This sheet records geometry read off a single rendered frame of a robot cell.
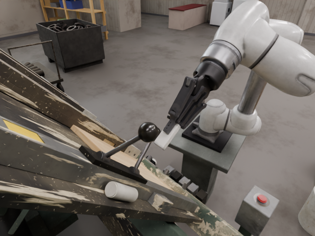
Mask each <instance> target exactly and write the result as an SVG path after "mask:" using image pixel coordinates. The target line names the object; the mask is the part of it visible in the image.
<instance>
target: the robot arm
mask: <svg viewBox="0 0 315 236"><path fill-rule="evenodd" d="M303 35H304V31H303V30H302V29H301V28H300V27H299V26H298V25H296V24H294V23H291V22H287V21H282V20H275V19H270V16H269V11H268V8H267V6H266V5H265V4H264V3H262V2H260V1H258V0H248V1H245V2H243V3H242V4H240V5H239V6H238V7H236V8H235V9H234V10H233V11H232V12H231V13H230V14H229V15H228V17H227V18H226V19H225V20H224V21H223V23H222V24H221V25H220V27H219V28H218V30H217V31H216V33H215V36H214V39H213V41H212V43H211V44H210V45H209V47H208V49H207V50H206V51H205V53H204V54H203V55H202V56H201V58H200V64H199V66H198V67H197V68H196V70H195V71H194V73H193V76H194V77H193V78H191V77H189V76H186V77H185V80H184V82H183V85H182V87H181V89H180V91H179V93H178V95H177V97H176V98H175V100H174V102H173V104H172V106H171V108H170V110H169V111H168V114H169V115H170V116H167V118H168V119H169V122H168V123H167V124H166V126H165V127H164V129H163V130H162V132H161V133H160V134H159V135H158V137H157V138H156V140H155V141H154V144H156V145H157V146H158V147H160V148H161V149H163V150H165V149H166V148H167V146H168V145H169V143H170V142H171V140H172V139H173V138H174V136H175V135H176V133H177V132H178V130H179V129H180V128H181V129H186V128H187V126H188V125H189V124H190V123H191V122H192V121H193V120H194V119H195V117H196V116H197V115H198V114H199V113H200V112H201V115H200V120H199V123H197V122H193V126H194V127H196V129H195V130H193V131H192V134H195V135H197V136H199V137H202V138H204V139H206V140H208V141H209V142H210V143H215V140H216V139H217V138H218V137H219V135H220V134H222V133H223V130H224V131H227V132H230V133H234V134H238V135H243V136H252V135H255V134H257V133H258V132H259V131H260V128H261V125H262V122H261V119H260V118H259V117H258V115H257V111H256V110H255V108H256V106H257V104H258V102H259V100H260V97H261V95H262V93H263V90H264V88H265V86H266V84H267V83H269V84H270V85H272V86H273V87H275V88H277V89H278V90H280V91H282V92H284V93H286V94H289V95H292V96H297V97H304V96H309V95H311V94H313V93H315V55H313V54H312V53H310V52H309V51H308V50H306V49H305V48H304V47H302V46H301V42H302V40H303ZM239 64H241V65H243V66H246V67H248V68H249V69H251V72H250V75H249V78H248V81H247V83H246V86H245V89H244V92H243V94H242V97H241V100H240V103H239V104H238V105H236V106H235V107H234V108H233V109H232V110H231V109H228V108H226V105H225V104H224V103H223V102H222V101H220V100H218V99H211V100H209V101H208V102H207V103H205V99H206V98H207V97H208V95H209V93H210V91H213V90H217V89H219V87H220V86H221V84H222V83H223V81H224V80H225V79H228V78H229V77H230V76H231V75H232V73H233V72H234V70H235V69H236V67H237V66H238V65H239Z"/></svg>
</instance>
